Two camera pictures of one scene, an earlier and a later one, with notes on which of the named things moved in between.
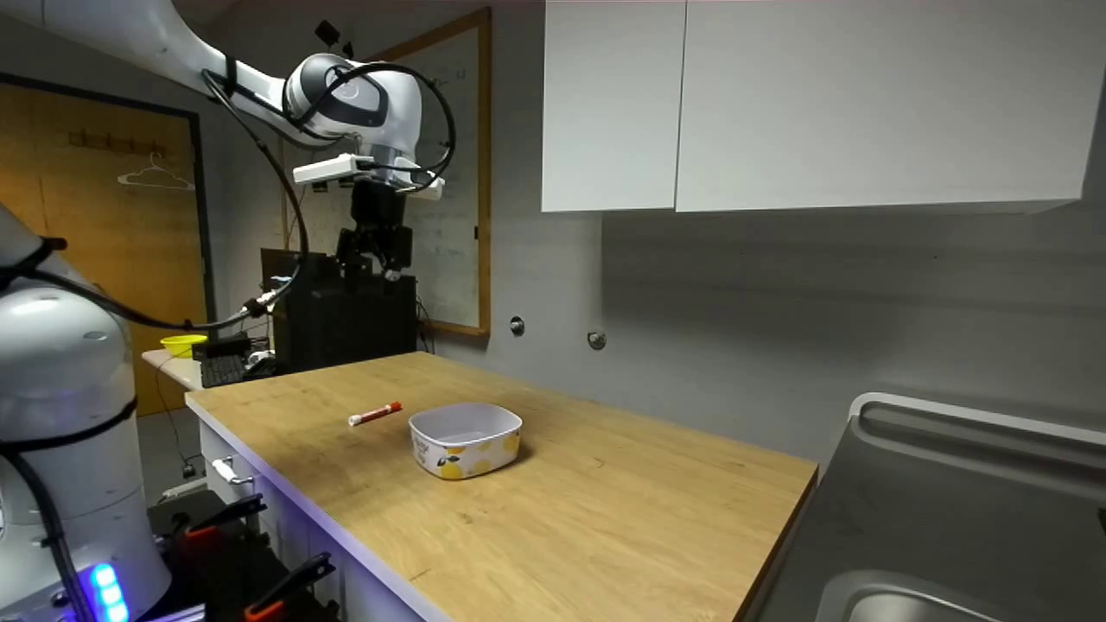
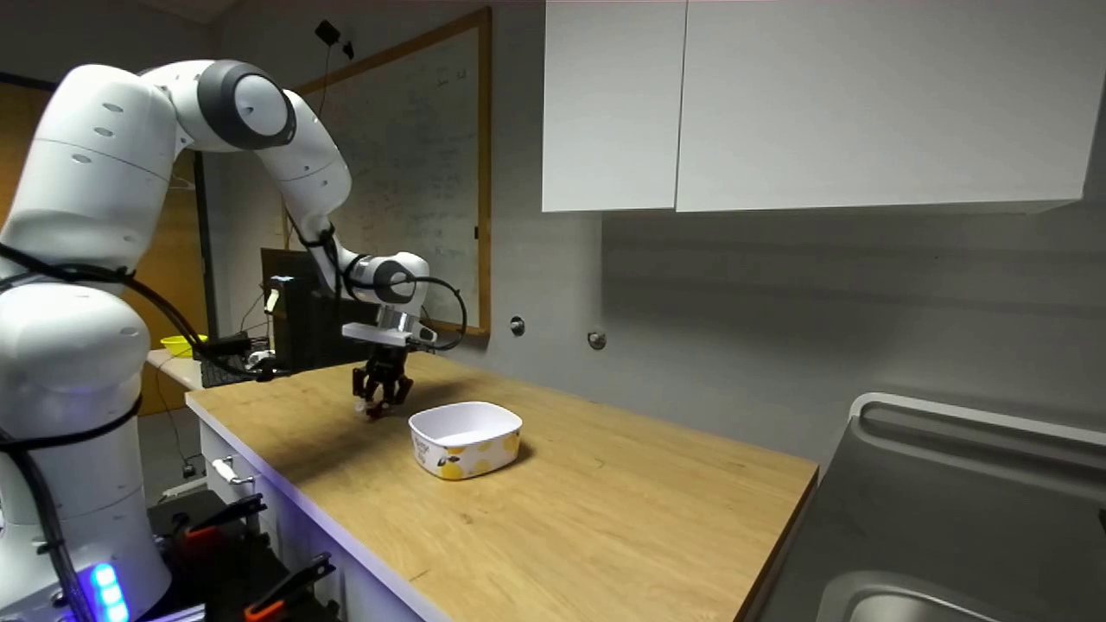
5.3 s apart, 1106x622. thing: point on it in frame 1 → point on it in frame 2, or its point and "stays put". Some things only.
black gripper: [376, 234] → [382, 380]
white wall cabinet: [805, 103] stays put
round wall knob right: [594, 338] stays put
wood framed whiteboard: [451, 226] stays put
